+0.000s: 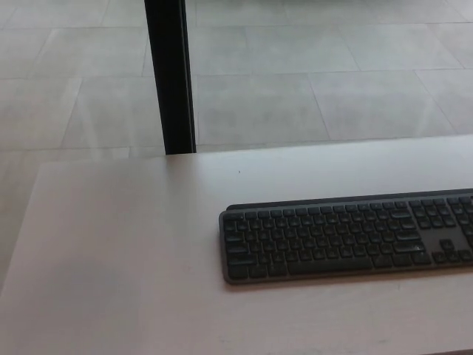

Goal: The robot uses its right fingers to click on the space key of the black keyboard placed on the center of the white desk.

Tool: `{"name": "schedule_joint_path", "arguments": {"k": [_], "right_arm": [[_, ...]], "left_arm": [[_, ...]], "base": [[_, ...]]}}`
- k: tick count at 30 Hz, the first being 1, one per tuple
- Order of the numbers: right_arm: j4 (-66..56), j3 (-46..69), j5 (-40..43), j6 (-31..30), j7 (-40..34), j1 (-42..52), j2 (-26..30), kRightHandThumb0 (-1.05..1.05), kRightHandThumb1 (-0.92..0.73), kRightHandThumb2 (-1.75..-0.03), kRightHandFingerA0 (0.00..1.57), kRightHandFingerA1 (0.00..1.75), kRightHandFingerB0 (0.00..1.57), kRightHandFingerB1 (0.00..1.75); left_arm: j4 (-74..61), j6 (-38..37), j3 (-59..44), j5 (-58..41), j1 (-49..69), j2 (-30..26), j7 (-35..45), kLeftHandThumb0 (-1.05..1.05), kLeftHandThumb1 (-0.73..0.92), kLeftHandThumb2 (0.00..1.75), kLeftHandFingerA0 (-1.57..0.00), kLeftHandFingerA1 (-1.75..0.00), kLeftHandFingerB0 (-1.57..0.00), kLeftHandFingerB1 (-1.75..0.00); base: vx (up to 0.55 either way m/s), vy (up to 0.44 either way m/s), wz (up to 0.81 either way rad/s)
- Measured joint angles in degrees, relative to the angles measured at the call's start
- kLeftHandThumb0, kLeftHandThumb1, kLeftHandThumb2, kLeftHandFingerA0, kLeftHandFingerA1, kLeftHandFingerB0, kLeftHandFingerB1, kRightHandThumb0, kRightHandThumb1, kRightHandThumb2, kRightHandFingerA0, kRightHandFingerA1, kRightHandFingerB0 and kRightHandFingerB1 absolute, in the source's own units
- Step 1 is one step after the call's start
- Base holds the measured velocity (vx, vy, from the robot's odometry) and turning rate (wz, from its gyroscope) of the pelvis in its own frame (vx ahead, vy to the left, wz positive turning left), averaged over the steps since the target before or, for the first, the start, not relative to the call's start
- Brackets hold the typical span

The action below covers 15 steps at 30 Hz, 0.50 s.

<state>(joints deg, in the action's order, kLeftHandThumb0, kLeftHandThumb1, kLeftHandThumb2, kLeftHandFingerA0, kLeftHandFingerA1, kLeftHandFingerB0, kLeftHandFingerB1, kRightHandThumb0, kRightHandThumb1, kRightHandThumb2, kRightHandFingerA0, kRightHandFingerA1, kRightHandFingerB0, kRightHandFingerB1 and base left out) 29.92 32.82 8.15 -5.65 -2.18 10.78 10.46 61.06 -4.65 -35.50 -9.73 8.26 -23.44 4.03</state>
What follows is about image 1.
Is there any black wireless keyboard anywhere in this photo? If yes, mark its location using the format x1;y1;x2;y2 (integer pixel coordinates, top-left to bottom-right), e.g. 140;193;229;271
218;188;473;285

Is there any black vertical frame post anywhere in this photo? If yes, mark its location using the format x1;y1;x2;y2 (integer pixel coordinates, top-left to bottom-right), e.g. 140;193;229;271
143;0;197;155

